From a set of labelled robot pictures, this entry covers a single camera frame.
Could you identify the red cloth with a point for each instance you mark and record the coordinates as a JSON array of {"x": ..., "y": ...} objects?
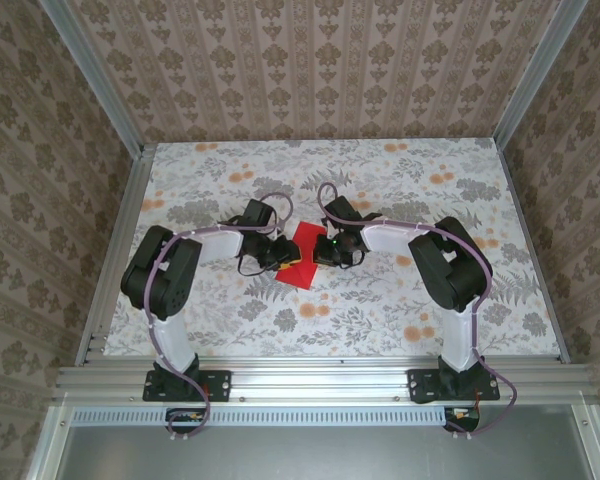
[{"x": 305, "y": 275}]

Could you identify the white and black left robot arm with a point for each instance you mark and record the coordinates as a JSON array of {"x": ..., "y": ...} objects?
[{"x": 220, "y": 247}]

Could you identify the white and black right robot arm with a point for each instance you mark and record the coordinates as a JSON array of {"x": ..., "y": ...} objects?
[{"x": 390, "y": 237}]

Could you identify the grey sheet metal panel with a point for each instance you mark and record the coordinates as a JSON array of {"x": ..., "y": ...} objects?
[{"x": 330, "y": 452}]

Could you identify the floral patterned table cover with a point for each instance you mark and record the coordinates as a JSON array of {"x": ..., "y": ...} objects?
[{"x": 330, "y": 325}]

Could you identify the small black circuit board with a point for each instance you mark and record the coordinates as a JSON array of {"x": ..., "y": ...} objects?
[
  {"x": 185, "y": 419},
  {"x": 462, "y": 417}
]

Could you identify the long aluminium base rail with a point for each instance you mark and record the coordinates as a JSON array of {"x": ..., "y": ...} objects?
[{"x": 320, "y": 382}]

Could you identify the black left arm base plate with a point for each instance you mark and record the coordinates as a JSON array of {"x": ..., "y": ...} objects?
[{"x": 220, "y": 385}]

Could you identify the aluminium side rail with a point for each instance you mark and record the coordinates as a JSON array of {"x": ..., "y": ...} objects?
[
  {"x": 115, "y": 250},
  {"x": 535, "y": 250}
]

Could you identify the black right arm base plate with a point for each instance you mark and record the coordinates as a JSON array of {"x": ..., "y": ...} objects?
[{"x": 422, "y": 385}]

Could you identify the aluminium corner post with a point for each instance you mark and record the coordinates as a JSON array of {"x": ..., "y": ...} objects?
[
  {"x": 95, "y": 80},
  {"x": 530, "y": 75}
]

